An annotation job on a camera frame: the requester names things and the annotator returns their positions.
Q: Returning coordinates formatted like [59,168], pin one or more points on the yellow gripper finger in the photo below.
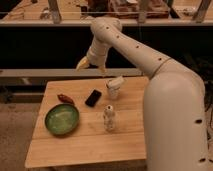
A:
[83,64]
[102,70]

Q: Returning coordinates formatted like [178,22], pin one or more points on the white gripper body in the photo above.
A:
[97,56]

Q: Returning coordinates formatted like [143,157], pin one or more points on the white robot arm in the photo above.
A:
[173,101]

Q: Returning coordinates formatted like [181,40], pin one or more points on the green ceramic bowl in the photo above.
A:
[62,119]

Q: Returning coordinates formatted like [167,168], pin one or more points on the black smartphone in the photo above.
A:
[93,98]

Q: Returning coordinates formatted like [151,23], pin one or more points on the wooden table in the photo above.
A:
[90,142]

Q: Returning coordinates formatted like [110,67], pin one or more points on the metal shelf rail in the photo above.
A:
[68,72]

